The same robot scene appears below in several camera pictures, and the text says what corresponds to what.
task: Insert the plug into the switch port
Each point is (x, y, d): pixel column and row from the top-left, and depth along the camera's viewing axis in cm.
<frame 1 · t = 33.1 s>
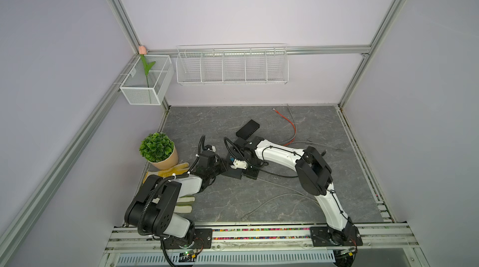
left hand: (228, 164, 92), fingers open
right hand: (252, 174, 91), fingers closed
green artificial plant: (156, 146, 84), point 17 cm above the table
beige plant pot: (167, 163, 87), point 10 cm above the table

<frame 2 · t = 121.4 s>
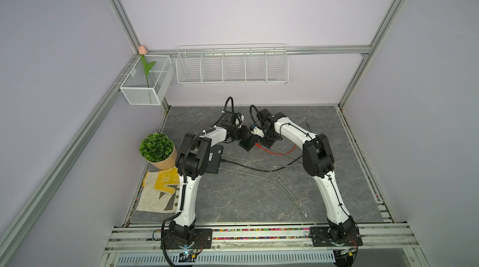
left hand: (252, 134, 102), fingers open
right hand: (268, 142, 102), fingers closed
the named things where they were.

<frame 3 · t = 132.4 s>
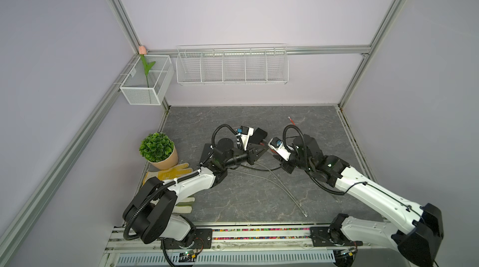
left hand: (268, 151, 75), fingers closed
right hand: (277, 153, 77), fingers closed
the named things where they were.

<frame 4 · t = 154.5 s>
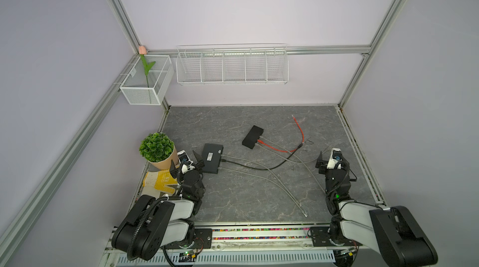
left hand: (185, 156, 84), fingers open
right hand: (333, 156, 84), fingers open
the named things where they were.

